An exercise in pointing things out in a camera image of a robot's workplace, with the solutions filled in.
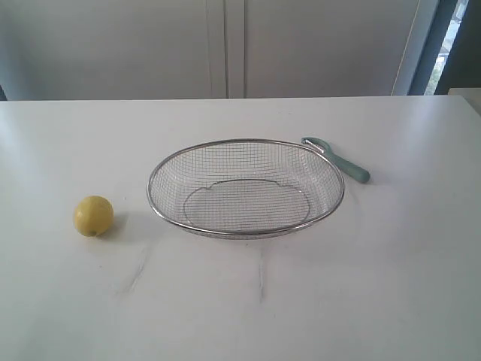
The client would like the teal handled peeler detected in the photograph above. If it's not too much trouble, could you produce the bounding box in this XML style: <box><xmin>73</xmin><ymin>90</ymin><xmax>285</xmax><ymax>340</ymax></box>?
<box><xmin>301</xmin><ymin>137</ymin><xmax>371</xmax><ymax>184</ymax></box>

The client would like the yellow lemon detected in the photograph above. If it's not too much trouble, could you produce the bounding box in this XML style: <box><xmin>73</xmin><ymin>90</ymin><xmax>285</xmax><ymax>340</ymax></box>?
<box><xmin>74</xmin><ymin>196</ymin><xmax>114</xmax><ymax>237</ymax></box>

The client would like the white cabinet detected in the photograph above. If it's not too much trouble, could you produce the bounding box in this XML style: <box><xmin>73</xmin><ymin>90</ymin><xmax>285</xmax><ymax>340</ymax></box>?
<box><xmin>1</xmin><ymin>1</ymin><xmax>437</xmax><ymax>100</ymax></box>

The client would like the oval metal wire basket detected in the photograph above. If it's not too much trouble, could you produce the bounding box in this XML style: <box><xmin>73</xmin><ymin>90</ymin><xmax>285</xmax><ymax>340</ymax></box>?
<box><xmin>147</xmin><ymin>138</ymin><xmax>345</xmax><ymax>240</ymax></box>

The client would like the window frame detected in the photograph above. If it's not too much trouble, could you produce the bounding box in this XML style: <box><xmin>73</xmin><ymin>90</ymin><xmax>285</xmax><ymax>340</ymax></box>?
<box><xmin>390</xmin><ymin>1</ymin><xmax>480</xmax><ymax>96</ymax></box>

